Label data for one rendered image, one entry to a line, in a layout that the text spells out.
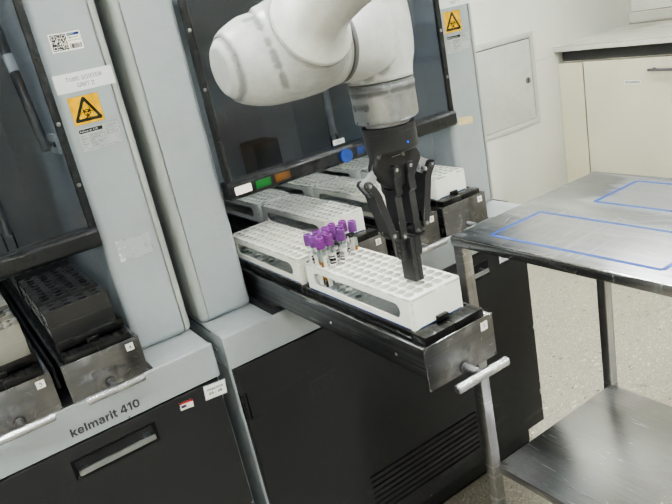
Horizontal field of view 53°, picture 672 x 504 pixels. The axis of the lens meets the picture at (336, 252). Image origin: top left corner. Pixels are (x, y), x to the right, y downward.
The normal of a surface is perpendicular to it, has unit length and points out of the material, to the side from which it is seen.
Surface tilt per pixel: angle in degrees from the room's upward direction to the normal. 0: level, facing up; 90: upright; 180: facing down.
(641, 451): 0
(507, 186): 90
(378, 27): 88
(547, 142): 90
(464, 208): 90
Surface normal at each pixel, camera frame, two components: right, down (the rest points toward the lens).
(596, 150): -0.82, 0.33
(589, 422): -0.19, -0.93
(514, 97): 0.55, 0.18
